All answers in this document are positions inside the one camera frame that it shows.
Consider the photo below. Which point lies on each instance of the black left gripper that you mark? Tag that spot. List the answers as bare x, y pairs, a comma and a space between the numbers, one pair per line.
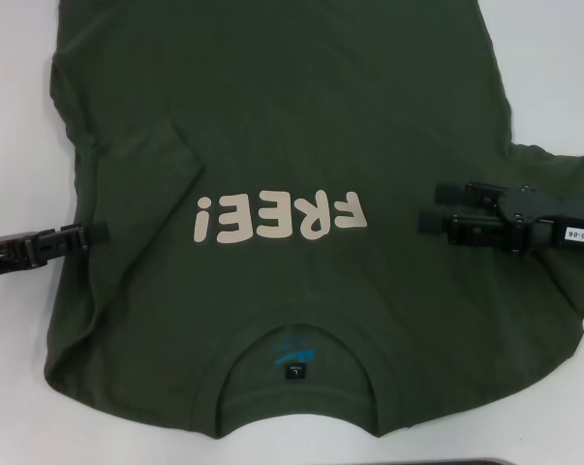
3, 257

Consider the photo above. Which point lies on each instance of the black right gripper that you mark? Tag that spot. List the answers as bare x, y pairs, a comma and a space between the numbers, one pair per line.
545, 227

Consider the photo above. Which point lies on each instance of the dark green FREE! t-shirt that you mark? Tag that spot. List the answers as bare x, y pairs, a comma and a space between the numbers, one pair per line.
291, 121

